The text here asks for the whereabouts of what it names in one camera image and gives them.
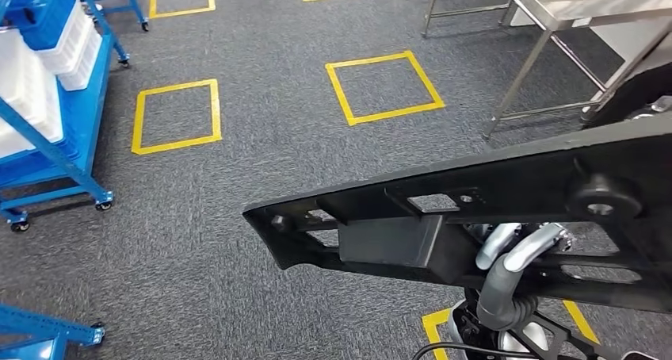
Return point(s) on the black plastic car part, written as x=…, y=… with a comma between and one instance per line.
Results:
x=394, y=242

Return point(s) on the blue wheeled shelf rack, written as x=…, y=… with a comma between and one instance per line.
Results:
x=79, y=116
x=31, y=326
x=134, y=3

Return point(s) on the stainless steel workbench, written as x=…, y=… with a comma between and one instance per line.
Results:
x=604, y=5

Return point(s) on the stainless steel table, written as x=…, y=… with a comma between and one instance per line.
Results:
x=429, y=11

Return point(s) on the large white plastic bin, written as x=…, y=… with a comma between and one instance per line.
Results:
x=21, y=95

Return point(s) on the blue plastic bin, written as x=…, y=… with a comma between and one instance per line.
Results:
x=42, y=16

